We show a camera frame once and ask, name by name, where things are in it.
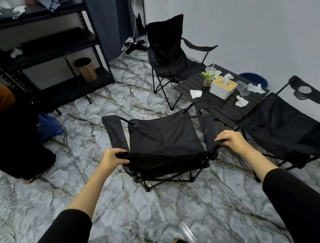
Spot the person's left forearm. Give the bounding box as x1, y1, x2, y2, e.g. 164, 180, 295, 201
37, 164, 115, 243

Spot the black folding camping chair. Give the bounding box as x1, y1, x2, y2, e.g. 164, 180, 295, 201
145, 14, 218, 111
101, 96, 223, 193
233, 75, 320, 184

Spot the white floor cable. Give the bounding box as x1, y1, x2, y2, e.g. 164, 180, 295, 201
0, 172, 45, 243

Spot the clear empty plastic cup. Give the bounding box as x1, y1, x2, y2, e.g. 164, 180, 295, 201
236, 80, 252, 97

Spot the dark blue curtain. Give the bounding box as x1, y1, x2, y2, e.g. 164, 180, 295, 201
84, 0, 145, 62

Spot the white hanging cable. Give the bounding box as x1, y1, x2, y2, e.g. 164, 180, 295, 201
110, 0, 138, 63

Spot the white crumpled cloth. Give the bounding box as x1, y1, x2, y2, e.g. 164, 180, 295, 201
10, 47, 24, 59

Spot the person's right hand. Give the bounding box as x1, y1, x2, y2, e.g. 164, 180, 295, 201
214, 130, 251, 156

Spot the black metal shelving unit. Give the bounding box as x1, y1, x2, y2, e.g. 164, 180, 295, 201
0, 0, 116, 116

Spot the black slatted folding table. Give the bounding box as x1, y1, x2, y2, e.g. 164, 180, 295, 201
173, 64, 270, 129

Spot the copper waste bin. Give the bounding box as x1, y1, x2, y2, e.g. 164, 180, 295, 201
73, 57, 98, 82

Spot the white tissue box wooden lid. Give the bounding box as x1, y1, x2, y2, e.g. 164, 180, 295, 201
209, 76, 238, 100

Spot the blue round bin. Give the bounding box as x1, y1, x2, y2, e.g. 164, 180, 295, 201
238, 72, 269, 89

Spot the pile of clothes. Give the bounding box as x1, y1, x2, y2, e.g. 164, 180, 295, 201
0, 0, 62, 20

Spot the person's left hand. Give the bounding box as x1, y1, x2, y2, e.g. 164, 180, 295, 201
99, 148, 131, 175

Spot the blue bag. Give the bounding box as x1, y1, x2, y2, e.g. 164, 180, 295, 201
37, 112, 64, 144

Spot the small potted green plant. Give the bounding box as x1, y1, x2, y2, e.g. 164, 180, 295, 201
201, 71, 215, 87

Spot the black stand base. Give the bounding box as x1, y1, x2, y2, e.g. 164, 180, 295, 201
124, 13, 148, 55

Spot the person's right forearm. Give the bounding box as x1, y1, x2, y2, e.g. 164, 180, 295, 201
240, 146, 320, 243

